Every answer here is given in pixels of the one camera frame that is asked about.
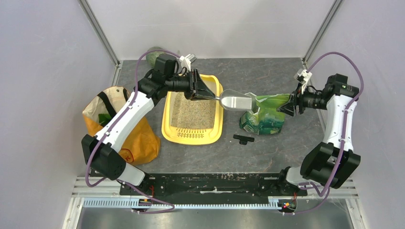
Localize orange shopping bag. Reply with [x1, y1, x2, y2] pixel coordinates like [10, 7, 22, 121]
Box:
[82, 86, 160, 166]

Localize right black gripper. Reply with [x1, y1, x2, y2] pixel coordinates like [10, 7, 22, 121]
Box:
[276, 81, 328, 117]

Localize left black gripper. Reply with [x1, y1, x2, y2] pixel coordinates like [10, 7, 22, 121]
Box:
[165, 69, 215, 101]

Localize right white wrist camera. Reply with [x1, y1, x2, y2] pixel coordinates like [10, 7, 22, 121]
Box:
[294, 69, 312, 94]

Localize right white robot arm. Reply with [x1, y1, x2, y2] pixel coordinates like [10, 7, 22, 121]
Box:
[276, 70, 361, 195]

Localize yellow litter box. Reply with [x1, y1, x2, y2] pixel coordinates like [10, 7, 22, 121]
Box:
[161, 92, 224, 145]

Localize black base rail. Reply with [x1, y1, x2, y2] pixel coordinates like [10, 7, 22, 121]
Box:
[138, 172, 308, 205]

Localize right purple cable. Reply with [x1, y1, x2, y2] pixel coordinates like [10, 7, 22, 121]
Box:
[278, 52, 365, 216]

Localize black bag clip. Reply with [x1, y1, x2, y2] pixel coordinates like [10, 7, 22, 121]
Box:
[233, 135, 255, 145]

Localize grey metal scoop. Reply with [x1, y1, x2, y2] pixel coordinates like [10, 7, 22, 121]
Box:
[214, 89, 254, 111]

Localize green round ball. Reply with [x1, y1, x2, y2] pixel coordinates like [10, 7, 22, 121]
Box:
[146, 46, 166, 68]

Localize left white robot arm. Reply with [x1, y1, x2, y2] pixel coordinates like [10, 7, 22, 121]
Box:
[81, 51, 216, 195]

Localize green litter bag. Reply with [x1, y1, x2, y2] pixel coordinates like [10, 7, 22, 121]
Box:
[239, 93, 289, 135]

